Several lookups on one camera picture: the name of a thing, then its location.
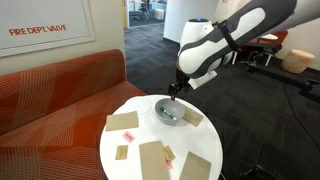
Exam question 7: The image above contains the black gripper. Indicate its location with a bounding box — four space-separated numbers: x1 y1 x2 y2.
167 68 193 102

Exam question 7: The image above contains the green and white marker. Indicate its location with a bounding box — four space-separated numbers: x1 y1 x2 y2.
160 106 178 121

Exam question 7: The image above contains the grey bowl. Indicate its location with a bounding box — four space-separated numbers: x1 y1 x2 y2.
154 97 186 126

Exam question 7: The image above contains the large brown paper sheet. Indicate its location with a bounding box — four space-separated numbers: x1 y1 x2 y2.
181 105 205 128
178 151 212 180

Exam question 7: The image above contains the white plate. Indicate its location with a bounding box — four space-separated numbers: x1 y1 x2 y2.
130 96 162 117

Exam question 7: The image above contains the medium brown paper sheet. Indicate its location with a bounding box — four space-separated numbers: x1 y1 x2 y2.
105 110 140 132
138 140 171 180

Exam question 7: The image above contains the small printed brown card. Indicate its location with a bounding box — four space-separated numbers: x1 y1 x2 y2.
163 145 177 162

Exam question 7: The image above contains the white round stool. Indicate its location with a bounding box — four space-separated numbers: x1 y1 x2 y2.
153 8 166 21

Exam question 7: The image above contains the red lounge chair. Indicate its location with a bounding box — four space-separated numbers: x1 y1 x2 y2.
233 29 290 66

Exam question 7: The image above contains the black tripod boom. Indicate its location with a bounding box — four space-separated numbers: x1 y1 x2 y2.
246 63 320 103

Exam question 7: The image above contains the black tripod base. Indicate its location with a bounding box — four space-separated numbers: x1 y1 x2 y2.
238 164 282 180

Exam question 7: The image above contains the beige round pouf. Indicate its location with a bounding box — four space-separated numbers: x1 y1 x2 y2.
282 49 316 75

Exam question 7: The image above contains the orange patterned sofa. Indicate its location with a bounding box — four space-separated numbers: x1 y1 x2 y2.
0 48 148 180

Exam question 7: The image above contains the fire dept valve sign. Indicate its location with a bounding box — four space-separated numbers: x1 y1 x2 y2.
0 0 96 58

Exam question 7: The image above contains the black strap on arm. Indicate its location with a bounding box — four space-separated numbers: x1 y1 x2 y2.
218 19 240 52

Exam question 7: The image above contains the black floor cable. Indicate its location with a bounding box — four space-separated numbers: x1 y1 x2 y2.
282 81 320 142

